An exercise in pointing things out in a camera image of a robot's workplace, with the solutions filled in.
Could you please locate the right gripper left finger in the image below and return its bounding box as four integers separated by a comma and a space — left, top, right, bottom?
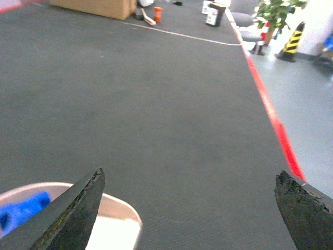
1, 168, 105, 249

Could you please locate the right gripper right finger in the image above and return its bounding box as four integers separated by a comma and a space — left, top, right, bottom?
274, 170, 332, 249

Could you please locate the beige plastic dustpan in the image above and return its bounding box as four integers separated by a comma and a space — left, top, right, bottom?
1, 182, 142, 249

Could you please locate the blue plastic part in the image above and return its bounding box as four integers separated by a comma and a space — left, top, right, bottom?
1, 191, 51, 237

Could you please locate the yellow black traffic cone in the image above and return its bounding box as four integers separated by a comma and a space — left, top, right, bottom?
277, 21, 305, 63

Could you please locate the grey office chair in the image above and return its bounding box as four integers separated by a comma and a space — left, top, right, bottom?
229, 0, 265, 56

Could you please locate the green potted plant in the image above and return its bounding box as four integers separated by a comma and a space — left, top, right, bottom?
253, 0, 308, 46

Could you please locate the large cardboard box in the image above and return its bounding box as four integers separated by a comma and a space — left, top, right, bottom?
49, 0, 137, 20

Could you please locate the black box with label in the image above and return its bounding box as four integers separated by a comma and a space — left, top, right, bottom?
206, 2, 226, 27

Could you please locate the wooden hand brush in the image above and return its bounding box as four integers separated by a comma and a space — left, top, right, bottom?
134, 8, 157, 26

